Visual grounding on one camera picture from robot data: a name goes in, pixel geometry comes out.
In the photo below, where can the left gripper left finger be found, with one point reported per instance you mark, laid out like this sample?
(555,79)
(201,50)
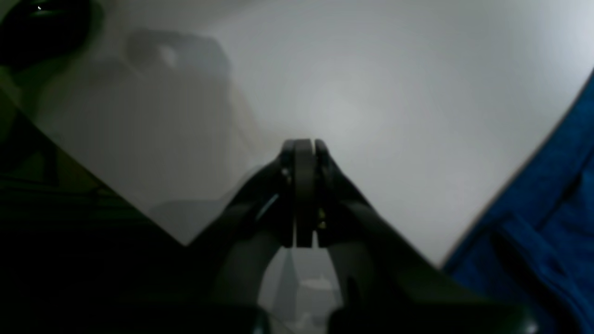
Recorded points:
(212,285)

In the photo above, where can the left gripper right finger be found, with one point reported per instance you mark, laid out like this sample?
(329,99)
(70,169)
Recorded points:
(387,287)

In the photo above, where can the dark blue t-shirt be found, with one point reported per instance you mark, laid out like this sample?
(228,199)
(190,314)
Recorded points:
(535,244)

